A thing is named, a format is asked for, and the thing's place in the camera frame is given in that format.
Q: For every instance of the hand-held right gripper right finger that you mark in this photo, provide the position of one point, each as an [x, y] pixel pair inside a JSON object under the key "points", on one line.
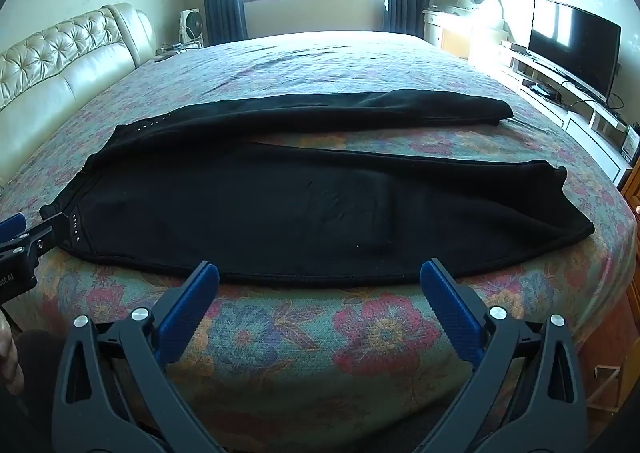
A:
{"points": [[447, 308]]}

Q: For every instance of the small white appliance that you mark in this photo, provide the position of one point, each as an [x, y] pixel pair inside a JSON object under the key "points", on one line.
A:
{"points": [[631, 142]]}

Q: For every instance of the white television stand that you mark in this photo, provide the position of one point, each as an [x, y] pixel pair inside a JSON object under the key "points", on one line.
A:
{"points": [[585, 118]]}

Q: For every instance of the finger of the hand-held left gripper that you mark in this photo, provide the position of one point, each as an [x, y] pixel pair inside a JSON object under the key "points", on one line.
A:
{"points": [[47, 235], [11, 224]]}

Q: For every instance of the white dresser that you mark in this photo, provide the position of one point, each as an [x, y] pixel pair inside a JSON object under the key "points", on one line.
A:
{"points": [[450, 30]]}

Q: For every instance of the black flat television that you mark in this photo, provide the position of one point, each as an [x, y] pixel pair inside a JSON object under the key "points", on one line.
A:
{"points": [[570, 48]]}

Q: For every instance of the cream tufted leather headboard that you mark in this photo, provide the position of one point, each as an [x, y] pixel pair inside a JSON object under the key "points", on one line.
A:
{"points": [[65, 68]]}

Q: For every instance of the brown wooden cabinet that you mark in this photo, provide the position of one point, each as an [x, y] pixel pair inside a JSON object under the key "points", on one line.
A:
{"points": [[632, 188]]}

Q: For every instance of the black set-top box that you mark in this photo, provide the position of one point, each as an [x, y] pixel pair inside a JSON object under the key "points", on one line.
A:
{"points": [[541, 89]]}

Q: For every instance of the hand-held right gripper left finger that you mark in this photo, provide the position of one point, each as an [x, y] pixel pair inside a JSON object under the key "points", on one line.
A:
{"points": [[192, 303]]}

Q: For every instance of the black pants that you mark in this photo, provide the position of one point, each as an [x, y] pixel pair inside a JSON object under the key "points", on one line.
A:
{"points": [[300, 213]]}

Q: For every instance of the person's left hand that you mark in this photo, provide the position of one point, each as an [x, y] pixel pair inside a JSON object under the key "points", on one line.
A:
{"points": [[10, 358]]}

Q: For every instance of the floral bedspread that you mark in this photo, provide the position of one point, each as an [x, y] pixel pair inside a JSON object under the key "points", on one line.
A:
{"points": [[380, 333]]}

